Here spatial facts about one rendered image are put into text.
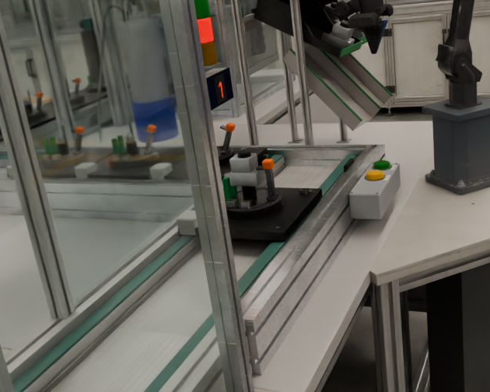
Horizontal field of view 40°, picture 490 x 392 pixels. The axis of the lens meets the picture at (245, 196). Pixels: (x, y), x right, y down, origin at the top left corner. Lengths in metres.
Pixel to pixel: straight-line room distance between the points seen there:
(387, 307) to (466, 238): 0.23
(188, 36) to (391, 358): 0.92
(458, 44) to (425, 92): 4.12
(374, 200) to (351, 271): 0.19
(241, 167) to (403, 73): 4.47
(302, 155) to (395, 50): 3.99
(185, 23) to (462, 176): 1.09
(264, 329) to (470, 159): 0.82
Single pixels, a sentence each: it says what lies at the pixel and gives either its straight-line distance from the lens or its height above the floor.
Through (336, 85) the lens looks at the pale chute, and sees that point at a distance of 1.98.
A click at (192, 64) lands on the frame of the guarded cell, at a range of 0.78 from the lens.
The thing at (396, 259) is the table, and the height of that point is 0.86.
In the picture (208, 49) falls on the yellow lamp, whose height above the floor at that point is 1.30.
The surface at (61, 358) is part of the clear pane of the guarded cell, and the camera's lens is 0.63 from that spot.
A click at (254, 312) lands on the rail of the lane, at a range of 1.06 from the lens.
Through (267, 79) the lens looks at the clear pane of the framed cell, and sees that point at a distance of 3.04.
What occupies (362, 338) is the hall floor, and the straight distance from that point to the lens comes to 2.74.
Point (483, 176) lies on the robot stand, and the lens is 1.76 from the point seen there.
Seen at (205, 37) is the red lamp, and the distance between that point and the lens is 1.49.
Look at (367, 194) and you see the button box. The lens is 1.48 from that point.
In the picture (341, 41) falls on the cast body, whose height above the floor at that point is 1.22.
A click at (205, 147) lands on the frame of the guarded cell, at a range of 0.80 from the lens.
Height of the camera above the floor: 1.49
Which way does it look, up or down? 20 degrees down
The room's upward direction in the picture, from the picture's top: 8 degrees counter-clockwise
